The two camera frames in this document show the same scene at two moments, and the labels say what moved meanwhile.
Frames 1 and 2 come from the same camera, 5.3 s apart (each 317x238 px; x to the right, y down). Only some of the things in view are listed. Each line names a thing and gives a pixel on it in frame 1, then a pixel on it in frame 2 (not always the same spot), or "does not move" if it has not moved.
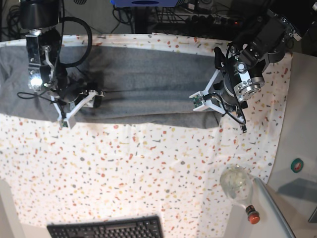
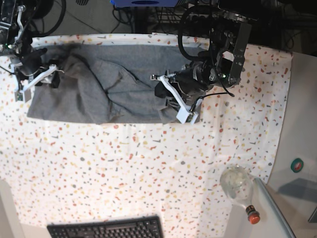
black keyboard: (144, 227) does not move
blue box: (143, 3) does not move
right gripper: (229, 97) → (183, 85)
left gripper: (77, 90) → (30, 65)
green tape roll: (296, 165) does not move
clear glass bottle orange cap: (236, 182) does not move
